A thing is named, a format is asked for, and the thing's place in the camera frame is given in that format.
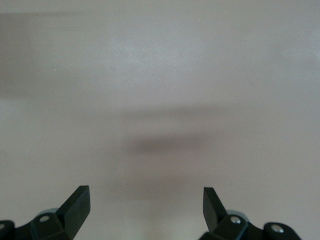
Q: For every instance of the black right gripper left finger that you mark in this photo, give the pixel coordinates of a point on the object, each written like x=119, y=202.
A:
x=75, y=210

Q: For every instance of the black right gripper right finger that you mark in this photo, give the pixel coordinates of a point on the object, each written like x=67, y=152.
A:
x=212, y=210

